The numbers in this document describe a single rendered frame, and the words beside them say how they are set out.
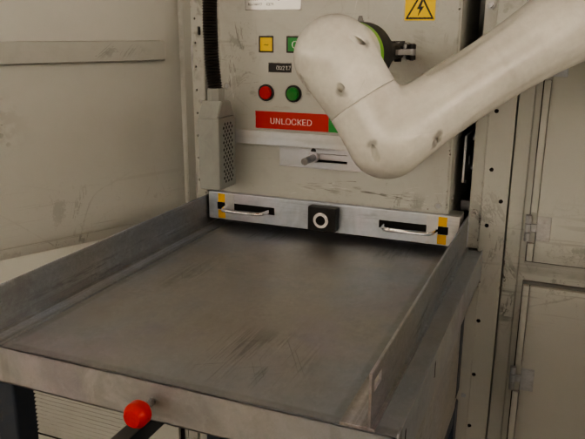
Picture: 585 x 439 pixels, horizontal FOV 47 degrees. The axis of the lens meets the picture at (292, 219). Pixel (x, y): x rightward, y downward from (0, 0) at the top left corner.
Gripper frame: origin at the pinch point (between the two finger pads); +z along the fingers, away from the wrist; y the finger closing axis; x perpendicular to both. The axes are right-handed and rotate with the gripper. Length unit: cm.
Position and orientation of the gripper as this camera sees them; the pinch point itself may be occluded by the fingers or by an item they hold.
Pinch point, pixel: (395, 49)
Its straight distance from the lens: 126.0
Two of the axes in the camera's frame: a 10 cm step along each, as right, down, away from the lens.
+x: 0.0, -9.6, -2.7
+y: 9.3, 1.0, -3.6
